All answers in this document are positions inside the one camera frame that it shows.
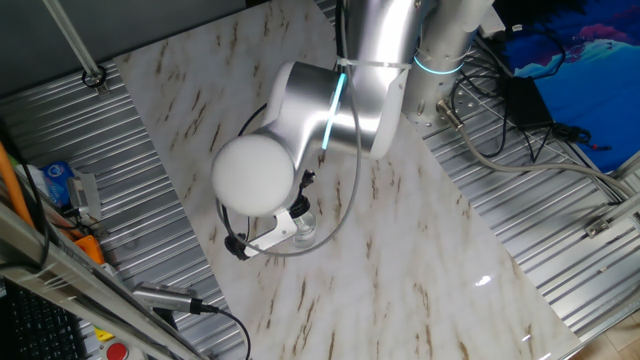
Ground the red button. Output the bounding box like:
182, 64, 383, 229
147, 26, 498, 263
102, 341, 146, 360

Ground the black cable with plug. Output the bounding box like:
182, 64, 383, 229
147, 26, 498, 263
549, 122, 612, 151

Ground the orange hose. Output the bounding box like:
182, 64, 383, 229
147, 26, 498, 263
0, 141, 36, 229

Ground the black hanging cable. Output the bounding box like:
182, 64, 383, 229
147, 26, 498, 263
0, 119, 51, 261

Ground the black power adapter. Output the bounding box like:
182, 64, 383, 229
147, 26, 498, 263
502, 74, 556, 131

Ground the blue white tissue packet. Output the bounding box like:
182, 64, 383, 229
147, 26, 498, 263
14, 160, 76, 209

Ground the aluminium frame rail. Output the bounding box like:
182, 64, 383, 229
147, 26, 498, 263
582, 149, 640, 239

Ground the silver finned camera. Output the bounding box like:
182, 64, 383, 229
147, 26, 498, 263
131, 280, 204, 316

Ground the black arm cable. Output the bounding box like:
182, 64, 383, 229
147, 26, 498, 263
217, 0, 351, 261

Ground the orange button box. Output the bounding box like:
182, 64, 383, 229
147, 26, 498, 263
73, 233, 107, 266

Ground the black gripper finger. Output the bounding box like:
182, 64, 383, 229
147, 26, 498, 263
298, 168, 318, 195

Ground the aluminium frame beam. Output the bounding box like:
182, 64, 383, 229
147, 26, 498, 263
0, 199, 211, 360

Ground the thick grey cable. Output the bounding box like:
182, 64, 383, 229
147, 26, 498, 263
435, 98, 640, 201

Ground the thin black cable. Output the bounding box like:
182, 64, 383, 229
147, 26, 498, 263
508, 23, 570, 77

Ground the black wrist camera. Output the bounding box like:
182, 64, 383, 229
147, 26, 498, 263
223, 232, 251, 262

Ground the aluminium frame post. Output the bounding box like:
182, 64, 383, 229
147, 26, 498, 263
42, 0, 111, 97

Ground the clear glass jar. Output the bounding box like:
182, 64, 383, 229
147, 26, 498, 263
292, 209, 319, 249

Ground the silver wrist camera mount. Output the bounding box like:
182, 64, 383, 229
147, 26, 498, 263
244, 209, 299, 259

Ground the white power strip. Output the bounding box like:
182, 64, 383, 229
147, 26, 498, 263
478, 8, 507, 41

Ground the black camera cable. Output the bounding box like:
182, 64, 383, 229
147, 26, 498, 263
197, 299, 253, 360

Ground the grey finned metal device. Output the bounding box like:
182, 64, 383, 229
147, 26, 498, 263
66, 169, 104, 224

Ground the blue printed poster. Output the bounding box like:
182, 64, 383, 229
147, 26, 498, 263
502, 0, 640, 174

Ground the metal corner bracket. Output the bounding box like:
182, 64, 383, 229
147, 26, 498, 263
583, 216, 615, 240

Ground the black ring on post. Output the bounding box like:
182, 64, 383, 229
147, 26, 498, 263
81, 63, 108, 90

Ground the black keyboard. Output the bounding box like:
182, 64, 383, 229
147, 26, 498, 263
0, 279, 91, 360

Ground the black base cable bundle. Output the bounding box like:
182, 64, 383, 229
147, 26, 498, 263
449, 64, 511, 160

